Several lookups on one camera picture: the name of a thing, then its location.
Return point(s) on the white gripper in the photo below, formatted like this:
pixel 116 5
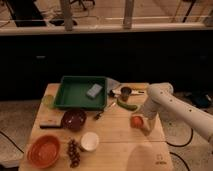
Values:
pixel 148 125

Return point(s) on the red apple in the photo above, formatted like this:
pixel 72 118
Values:
pixel 136 122

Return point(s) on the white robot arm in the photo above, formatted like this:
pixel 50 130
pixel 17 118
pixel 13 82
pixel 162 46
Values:
pixel 161 95

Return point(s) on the white paper cup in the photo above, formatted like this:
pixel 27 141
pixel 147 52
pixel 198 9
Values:
pixel 89 141

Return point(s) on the light green small cup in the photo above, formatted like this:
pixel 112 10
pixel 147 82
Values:
pixel 48 101

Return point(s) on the green cucumber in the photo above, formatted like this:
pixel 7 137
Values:
pixel 126 106

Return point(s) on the small dark utensil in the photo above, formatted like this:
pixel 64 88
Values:
pixel 99 114

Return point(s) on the grey cloth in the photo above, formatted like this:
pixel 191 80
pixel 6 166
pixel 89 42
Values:
pixel 112 84

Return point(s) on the grey sponge block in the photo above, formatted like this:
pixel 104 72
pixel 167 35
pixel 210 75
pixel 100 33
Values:
pixel 94 91

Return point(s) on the dark maroon bowl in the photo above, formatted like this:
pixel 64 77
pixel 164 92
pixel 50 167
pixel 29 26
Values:
pixel 73 119

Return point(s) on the green plastic tray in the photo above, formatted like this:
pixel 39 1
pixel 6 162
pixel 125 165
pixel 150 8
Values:
pixel 72 93

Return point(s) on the dark grape bunch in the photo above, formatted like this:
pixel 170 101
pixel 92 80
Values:
pixel 73 153

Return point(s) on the orange plastic bowl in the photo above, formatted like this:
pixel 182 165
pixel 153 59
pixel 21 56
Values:
pixel 44 152

